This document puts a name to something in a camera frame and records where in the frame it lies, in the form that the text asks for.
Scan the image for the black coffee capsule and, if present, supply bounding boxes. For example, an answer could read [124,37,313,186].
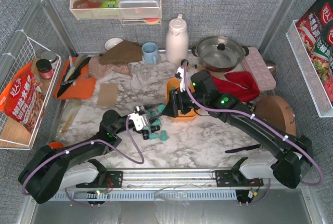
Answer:
[150,125,161,133]
[142,129,149,140]

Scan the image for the orange storage basket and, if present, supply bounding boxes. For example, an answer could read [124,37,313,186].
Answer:
[166,77,198,122]

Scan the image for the tan felt coaster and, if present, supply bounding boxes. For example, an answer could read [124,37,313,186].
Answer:
[97,83,118,108]

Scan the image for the red cloth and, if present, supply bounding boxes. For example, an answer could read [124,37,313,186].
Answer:
[209,71,260,102]

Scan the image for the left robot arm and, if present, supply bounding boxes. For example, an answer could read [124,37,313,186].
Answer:
[18,110,153,204]

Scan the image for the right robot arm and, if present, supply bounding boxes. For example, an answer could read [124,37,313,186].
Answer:
[162,68,314,189]

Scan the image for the white mesh basket right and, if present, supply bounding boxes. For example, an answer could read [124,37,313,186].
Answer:
[286,20,332,118]

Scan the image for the steel pot with lid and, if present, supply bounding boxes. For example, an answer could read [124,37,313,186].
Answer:
[191,36,249,72]

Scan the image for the white thermos jug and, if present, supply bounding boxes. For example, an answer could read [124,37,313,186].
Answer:
[165,14,189,65]

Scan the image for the orange cutting board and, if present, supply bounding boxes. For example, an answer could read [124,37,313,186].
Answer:
[53,58,96,100]

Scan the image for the light blue mug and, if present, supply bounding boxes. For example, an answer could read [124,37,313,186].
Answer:
[142,42,159,65]

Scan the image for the striped pink cloth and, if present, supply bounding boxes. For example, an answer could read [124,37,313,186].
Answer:
[88,56,132,80]

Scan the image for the brown cloth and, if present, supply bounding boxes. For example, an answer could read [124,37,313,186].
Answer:
[99,41,143,65]

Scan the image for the black kitchen knife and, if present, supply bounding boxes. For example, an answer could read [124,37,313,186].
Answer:
[57,57,90,97]

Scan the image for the pink egg tray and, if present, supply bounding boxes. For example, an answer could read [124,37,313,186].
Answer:
[242,46,276,91]

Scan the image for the white bowl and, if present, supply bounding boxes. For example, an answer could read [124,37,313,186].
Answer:
[105,37,123,50]

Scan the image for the purple spatula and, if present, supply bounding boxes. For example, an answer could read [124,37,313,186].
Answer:
[225,144,261,154]

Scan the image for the orange cup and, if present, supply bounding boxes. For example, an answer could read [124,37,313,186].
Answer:
[48,141,63,149]

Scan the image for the round wooden board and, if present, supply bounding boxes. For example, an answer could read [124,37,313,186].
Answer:
[255,96,296,136]

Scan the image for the red lidded jar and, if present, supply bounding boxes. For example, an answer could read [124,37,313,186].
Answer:
[35,59,54,80]

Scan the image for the silver lidded jar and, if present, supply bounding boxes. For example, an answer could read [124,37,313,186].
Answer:
[41,51,57,64]

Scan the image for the clear plastic containers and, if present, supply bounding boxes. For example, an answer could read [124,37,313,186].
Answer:
[118,0,160,19]

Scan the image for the orange snack bag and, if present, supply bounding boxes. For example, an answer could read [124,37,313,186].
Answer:
[1,62,44,133]

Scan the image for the red seasoning packets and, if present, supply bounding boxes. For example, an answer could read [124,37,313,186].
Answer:
[296,0,332,102]

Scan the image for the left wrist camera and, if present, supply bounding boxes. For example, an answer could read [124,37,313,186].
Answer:
[129,112,149,131]

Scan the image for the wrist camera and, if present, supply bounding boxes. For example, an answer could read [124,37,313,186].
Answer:
[129,112,149,131]
[175,67,186,92]

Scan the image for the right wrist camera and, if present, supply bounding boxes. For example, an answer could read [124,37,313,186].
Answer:
[175,67,186,92]

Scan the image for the white wire basket left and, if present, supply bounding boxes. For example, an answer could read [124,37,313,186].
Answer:
[1,35,62,150]

